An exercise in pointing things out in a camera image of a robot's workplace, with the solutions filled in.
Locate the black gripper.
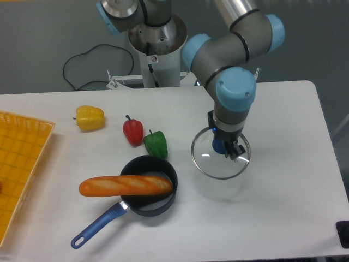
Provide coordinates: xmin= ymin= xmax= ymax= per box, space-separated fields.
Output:
xmin=207 ymin=110 xmax=245 ymax=162

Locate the glass pot lid blue knob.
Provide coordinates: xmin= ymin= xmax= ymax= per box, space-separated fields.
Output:
xmin=191 ymin=127 xmax=251 ymax=180

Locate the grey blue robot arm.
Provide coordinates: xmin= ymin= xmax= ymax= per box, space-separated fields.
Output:
xmin=96 ymin=1 xmax=285 ymax=159

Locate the green toy bell pepper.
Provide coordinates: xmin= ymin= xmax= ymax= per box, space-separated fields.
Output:
xmin=143 ymin=130 xmax=168 ymax=159

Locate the red toy bell pepper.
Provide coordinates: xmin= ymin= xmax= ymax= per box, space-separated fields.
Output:
xmin=123 ymin=115 xmax=144 ymax=147

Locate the toy baguette bread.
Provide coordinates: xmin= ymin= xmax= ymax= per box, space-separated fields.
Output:
xmin=79 ymin=175 xmax=174 ymax=197

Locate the black device at table edge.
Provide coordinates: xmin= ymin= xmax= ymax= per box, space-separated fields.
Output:
xmin=335 ymin=221 xmax=349 ymax=249

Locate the yellow toy bell pepper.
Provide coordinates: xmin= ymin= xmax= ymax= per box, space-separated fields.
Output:
xmin=73 ymin=105 xmax=105 ymax=132

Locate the yellow plastic basket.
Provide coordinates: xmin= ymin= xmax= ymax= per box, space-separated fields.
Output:
xmin=1 ymin=111 xmax=55 ymax=245

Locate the white table bracket right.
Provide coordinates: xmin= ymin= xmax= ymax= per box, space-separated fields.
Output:
xmin=254 ymin=68 xmax=260 ymax=81

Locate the dark saucepan blue handle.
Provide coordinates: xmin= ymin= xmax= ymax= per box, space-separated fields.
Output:
xmin=71 ymin=155 xmax=178 ymax=249

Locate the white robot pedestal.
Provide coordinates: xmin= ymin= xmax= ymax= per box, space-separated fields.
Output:
xmin=105 ymin=13 xmax=202 ymax=91

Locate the black floor cable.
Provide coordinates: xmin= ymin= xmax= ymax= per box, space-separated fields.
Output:
xmin=62 ymin=43 xmax=135 ymax=91

